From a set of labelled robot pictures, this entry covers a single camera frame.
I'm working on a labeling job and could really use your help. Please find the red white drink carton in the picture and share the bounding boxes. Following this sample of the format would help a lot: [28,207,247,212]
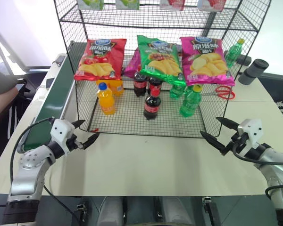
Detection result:
[159,0,186,11]
[197,0,227,12]

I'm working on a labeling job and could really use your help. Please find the green conveyor belt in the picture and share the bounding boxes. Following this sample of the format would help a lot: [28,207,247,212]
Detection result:
[16,54,76,153]

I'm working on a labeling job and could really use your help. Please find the green soda bottle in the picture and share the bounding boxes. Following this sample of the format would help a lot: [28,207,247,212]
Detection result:
[168,83,187,100]
[224,38,246,69]
[179,85,202,118]

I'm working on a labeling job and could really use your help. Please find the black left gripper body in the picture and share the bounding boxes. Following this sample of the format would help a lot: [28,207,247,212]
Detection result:
[67,133,86,153]

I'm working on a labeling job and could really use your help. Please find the green chips bag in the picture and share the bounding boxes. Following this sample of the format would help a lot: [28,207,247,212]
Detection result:
[136,34,187,87]

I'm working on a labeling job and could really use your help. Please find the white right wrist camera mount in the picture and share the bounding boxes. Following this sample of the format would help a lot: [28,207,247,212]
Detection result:
[237,119,263,151]

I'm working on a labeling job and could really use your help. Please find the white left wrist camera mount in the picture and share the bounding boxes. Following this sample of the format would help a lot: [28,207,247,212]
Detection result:
[50,119,75,155]

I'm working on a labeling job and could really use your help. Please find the dark grey cylinder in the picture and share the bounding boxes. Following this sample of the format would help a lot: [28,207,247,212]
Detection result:
[247,58,270,78]
[238,70,259,86]

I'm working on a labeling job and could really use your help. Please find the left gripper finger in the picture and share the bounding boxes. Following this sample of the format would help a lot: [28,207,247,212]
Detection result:
[82,133,100,150]
[72,119,86,129]

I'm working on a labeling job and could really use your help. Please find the green drink carton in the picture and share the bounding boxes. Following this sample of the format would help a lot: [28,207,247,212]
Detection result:
[76,0,105,11]
[115,0,141,11]

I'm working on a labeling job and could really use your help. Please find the large magenta chips bag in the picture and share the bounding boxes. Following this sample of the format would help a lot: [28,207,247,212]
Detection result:
[180,36,236,87]

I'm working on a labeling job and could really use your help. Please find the cola bottle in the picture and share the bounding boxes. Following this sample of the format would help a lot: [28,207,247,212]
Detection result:
[147,76,164,95]
[143,89,162,121]
[133,65,149,97]

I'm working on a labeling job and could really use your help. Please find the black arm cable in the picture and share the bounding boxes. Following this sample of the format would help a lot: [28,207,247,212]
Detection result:
[233,145,283,199]
[10,117,80,223]

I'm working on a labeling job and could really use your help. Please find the red chips bag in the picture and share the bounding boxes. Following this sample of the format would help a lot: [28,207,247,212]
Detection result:
[74,38,127,81]

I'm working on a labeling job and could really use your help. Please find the orange soda bottle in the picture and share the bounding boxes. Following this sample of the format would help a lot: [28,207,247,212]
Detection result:
[96,79,125,97]
[96,82,116,116]

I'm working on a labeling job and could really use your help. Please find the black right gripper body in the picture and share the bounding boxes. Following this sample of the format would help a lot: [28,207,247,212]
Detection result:
[226,131,249,154]

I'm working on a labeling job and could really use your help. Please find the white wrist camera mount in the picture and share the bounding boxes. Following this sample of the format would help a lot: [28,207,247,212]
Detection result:
[50,119,75,155]
[237,119,263,151]

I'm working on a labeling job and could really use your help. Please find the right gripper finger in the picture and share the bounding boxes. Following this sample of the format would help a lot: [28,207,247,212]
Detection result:
[200,130,228,156]
[216,116,239,130]

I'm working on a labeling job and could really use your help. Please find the red scissors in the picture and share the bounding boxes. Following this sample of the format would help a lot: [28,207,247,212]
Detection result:
[202,85,237,100]

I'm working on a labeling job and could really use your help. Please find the black table clamp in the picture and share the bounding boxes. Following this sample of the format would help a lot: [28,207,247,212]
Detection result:
[75,202,86,226]
[201,196,218,226]

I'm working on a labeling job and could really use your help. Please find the black cloth with white print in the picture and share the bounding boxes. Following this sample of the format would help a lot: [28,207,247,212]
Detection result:
[258,72,283,128]

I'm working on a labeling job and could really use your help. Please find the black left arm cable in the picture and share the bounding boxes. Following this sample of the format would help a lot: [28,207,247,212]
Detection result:
[10,117,80,223]

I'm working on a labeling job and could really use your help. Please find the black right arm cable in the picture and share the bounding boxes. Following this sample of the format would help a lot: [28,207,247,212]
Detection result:
[233,145,283,199]

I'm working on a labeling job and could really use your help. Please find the black wire rack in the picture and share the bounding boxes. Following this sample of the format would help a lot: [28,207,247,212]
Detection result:
[53,0,272,138]

